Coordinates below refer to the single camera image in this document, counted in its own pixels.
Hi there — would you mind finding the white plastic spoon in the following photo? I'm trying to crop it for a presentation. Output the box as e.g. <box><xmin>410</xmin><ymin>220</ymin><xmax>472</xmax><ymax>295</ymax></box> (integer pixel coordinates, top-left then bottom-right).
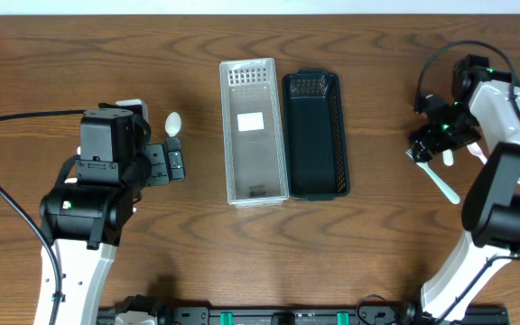
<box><xmin>164</xmin><ymin>112</ymin><xmax>182</xmax><ymax>137</ymax></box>

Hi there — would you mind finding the white plastic fork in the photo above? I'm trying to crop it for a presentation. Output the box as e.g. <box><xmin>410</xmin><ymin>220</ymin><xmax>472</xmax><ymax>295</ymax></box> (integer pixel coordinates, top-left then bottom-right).
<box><xmin>441</xmin><ymin>149</ymin><xmax>454</xmax><ymax>166</ymax></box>
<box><xmin>405</xmin><ymin>149</ymin><xmax>460</xmax><ymax>205</ymax></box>
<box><xmin>467</xmin><ymin>143</ymin><xmax>488</xmax><ymax>164</ymax></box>

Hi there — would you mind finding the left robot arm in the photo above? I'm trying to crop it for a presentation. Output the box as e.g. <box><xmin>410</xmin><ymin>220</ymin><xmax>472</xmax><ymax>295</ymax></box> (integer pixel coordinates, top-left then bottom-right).
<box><xmin>34</xmin><ymin>99</ymin><xmax>185</xmax><ymax>324</ymax></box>

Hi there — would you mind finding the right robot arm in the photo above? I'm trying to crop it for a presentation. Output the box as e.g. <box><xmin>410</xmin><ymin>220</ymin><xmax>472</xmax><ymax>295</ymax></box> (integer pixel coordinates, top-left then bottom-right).
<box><xmin>399</xmin><ymin>55</ymin><xmax>520</xmax><ymax>324</ymax></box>

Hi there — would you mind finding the white perforated plastic basket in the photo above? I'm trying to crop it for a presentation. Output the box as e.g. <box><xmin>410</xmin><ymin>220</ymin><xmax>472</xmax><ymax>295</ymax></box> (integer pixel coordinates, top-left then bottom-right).
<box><xmin>219</xmin><ymin>58</ymin><xmax>289</xmax><ymax>208</ymax></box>

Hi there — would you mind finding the white label sticker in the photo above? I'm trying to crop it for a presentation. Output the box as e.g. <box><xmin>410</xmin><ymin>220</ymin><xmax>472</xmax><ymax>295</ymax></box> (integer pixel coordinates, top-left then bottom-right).
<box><xmin>237</xmin><ymin>112</ymin><xmax>265</xmax><ymax>132</ymax></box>

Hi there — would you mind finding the black perforated plastic basket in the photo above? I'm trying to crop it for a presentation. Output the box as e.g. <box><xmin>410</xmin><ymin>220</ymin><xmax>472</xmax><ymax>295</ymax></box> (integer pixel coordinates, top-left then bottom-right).
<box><xmin>282</xmin><ymin>70</ymin><xmax>350</xmax><ymax>201</ymax></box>

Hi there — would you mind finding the right black cable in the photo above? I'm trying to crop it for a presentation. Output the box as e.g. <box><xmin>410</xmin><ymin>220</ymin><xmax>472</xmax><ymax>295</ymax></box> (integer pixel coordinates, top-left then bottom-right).
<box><xmin>413</xmin><ymin>40</ymin><xmax>520</xmax><ymax>154</ymax></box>

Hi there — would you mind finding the black cable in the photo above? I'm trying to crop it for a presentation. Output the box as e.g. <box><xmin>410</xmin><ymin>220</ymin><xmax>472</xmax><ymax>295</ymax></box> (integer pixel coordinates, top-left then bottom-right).
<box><xmin>413</xmin><ymin>40</ymin><xmax>520</xmax><ymax>154</ymax></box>
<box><xmin>0</xmin><ymin>109</ymin><xmax>88</xmax><ymax>325</ymax></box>

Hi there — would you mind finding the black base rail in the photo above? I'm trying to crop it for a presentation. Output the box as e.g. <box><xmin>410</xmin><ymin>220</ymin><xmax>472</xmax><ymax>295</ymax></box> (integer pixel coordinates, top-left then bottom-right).
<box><xmin>95</xmin><ymin>295</ymin><xmax>509</xmax><ymax>325</ymax></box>

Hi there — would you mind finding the left black cable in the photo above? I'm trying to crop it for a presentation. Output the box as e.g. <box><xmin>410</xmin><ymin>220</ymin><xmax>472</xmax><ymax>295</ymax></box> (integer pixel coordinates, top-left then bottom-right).
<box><xmin>0</xmin><ymin>109</ymin><xmax>88</xmax><ymax>325</ymax></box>

